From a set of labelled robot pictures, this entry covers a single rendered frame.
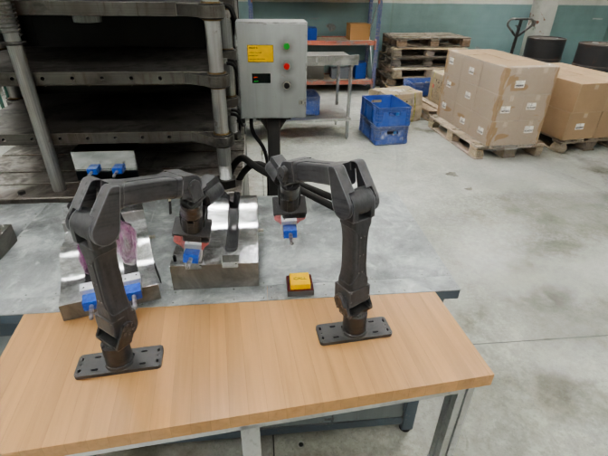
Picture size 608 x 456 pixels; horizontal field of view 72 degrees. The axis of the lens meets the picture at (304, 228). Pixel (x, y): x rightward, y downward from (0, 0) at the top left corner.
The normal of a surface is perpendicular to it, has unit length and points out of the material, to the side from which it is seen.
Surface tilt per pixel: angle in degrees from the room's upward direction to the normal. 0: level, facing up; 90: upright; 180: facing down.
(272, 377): 0
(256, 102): 90
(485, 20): 90
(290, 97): 90
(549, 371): 0
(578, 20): 90
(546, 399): 0
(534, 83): 99
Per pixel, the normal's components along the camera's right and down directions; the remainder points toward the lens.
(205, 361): 0.01, -0.86
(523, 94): 0.16, 0.40
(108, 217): 0.84, 0.29
